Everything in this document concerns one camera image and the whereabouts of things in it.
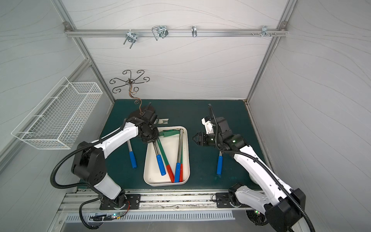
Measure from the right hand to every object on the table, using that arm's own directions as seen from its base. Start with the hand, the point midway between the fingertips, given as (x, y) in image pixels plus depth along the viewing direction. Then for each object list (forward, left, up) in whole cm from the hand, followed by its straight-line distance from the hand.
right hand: (196, 137), depth 74 cm
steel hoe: (-7, +10, -17) cm, 21 cm away
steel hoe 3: (-3, +40, -19) cm, 44 cm away
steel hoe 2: (-9, +19, -9) cm, 23 cm away
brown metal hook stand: (+31, +43, +10) cm, 54 cm away
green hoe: (+12, +21, -16) cm, 29 cm away
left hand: (+5, +23, -11) cm, 26 cm away
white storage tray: (-14, +25, -22) cm, 36 cm away
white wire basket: (0, +67, +11) cm, 68 cm away
